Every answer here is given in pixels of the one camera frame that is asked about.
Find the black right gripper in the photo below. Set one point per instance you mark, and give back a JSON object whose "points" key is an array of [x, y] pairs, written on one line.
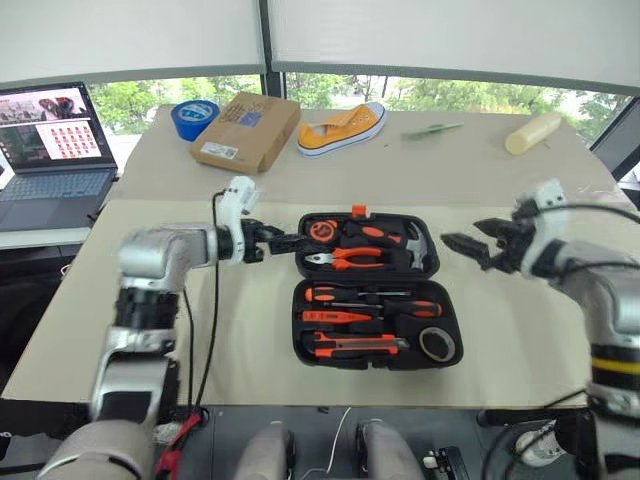
{"points": [[515, 242]]}

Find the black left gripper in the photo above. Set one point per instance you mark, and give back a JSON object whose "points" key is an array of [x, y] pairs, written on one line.
{"points": [[257, 239]]}

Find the orange voltage tester pen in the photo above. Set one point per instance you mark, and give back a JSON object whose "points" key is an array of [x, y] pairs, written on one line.
{"points": [[325, 316]]}

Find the black electrical tape roll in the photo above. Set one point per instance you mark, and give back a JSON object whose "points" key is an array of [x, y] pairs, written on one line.
{"points": [[423, 342]]}

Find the black orange utility knife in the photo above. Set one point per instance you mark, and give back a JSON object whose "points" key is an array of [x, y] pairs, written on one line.
{"points": [[350, 345]]}

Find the black tool case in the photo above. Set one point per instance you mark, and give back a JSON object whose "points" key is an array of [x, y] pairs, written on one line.
{"points": [[372, 363]]}

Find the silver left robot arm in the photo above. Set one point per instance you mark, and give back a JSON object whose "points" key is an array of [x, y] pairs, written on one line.
{"points": [[150, 250]]}

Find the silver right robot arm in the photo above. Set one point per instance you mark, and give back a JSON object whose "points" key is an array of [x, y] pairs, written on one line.
{"points": [[620, 290]]}

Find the orange black tape measure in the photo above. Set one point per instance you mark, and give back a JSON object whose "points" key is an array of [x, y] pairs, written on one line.
{"points": [[320, 231]]}

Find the steel claw hammer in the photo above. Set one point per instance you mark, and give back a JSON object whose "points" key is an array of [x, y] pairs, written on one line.
{"points": [[417, 245]]}

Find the brown cardboard box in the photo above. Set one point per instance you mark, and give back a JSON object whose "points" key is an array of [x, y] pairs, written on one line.
{"points": [[250, 135]]}

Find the cream cylinder roll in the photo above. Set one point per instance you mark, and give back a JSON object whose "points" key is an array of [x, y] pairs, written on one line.
{"points": [[532, 132]]}

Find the green plastic stick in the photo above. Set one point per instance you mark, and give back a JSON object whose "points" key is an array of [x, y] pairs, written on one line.
{"points": [[432, 130]]}

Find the yellow canvas sneaker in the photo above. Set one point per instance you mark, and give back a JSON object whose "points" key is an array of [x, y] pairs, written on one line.
{"points": [[355, 125]]}

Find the blue tape roll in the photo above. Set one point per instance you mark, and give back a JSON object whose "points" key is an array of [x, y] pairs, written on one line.
{"points": [[182, 127]]}

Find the dark window mullion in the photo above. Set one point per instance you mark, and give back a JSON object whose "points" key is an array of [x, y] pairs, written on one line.
{"points": [[274, 85]]}

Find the white roller blind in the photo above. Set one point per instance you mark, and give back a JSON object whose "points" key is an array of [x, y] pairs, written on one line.
{"points": [[450, 35], [125, 35]]}

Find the white shoe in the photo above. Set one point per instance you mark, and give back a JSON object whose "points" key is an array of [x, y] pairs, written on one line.
{"points": [[540, 445]]}

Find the grey rounded shape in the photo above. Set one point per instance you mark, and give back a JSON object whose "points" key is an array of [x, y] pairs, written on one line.
{"points": [[265, 455], [385, 455]]}

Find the black device white plug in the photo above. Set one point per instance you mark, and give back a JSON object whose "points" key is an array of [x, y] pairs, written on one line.
{"points": [[447, 465]]}

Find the open dark laptop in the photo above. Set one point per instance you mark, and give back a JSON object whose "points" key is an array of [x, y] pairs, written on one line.
{"points": [[55, 190]]}

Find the white side desk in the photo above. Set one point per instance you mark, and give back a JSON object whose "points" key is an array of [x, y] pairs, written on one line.
{"points": [[40, 239]]}

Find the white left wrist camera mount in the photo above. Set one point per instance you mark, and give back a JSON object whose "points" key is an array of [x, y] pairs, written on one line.
{"points": [[232, 210]]}

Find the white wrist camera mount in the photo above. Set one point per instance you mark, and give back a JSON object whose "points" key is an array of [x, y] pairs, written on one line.
{"points": [[232, 210], [547, 220]]}

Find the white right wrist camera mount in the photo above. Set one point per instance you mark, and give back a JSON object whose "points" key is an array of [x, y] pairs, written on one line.
{"points": [[547, 220]]}

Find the dark angled window frame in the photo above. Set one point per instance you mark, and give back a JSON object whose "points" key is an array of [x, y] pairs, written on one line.
{"points": [[620, 140]]}

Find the black table frame bar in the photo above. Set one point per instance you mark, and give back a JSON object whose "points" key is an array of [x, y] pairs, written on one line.
{"points": [[530, 417]]}

